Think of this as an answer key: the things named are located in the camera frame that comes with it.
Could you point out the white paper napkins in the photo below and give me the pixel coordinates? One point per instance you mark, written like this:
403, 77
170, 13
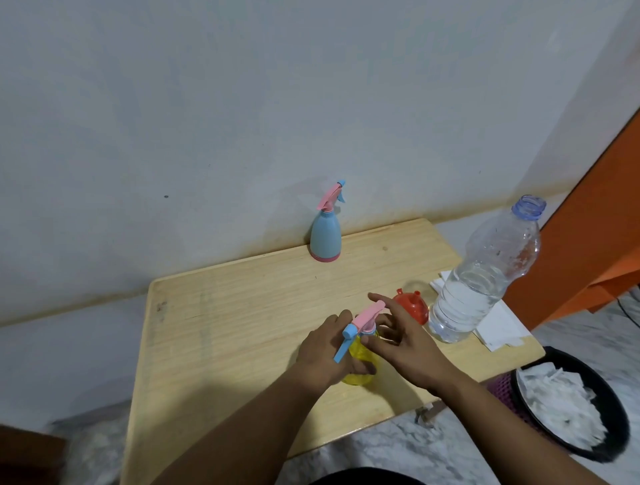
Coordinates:
505, 330

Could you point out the orange cabinet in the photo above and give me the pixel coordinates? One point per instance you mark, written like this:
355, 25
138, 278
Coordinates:
590, 225

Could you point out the pink waste basket black liner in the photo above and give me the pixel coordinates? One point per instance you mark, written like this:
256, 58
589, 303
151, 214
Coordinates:
610, 399

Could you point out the yellow spray bottle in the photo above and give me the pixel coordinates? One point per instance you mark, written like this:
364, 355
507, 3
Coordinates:
360, 380

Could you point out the wooden table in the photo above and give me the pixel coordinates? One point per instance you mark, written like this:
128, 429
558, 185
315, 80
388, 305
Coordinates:
225, 325

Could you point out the red plastic funnel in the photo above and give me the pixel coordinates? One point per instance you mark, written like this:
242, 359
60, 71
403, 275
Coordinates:
412, 305

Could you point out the person's right forearm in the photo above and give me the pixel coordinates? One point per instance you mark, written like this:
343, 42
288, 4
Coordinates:
510, 439

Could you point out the crumpled white tissues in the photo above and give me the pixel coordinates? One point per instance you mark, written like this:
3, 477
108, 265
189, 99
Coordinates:
555, 404

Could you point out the dark brown wooden furniture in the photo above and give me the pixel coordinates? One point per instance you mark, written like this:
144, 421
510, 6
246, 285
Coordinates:
30, 459

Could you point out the person's right hand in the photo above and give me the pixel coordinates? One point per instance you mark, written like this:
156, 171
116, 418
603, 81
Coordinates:
420, 360

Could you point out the blue spray bottle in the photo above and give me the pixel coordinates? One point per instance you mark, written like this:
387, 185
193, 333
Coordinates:
325, 240

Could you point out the person's left hand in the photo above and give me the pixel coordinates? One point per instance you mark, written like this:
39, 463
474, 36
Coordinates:
320, 360

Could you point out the clear plastic water bottle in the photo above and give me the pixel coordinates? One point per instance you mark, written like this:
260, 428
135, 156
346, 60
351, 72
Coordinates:
470, 295

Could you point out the person's dark clothing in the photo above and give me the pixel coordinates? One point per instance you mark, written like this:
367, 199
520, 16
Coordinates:
365, 477

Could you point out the person's left forearm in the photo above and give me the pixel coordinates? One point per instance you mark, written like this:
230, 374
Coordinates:
240, 439

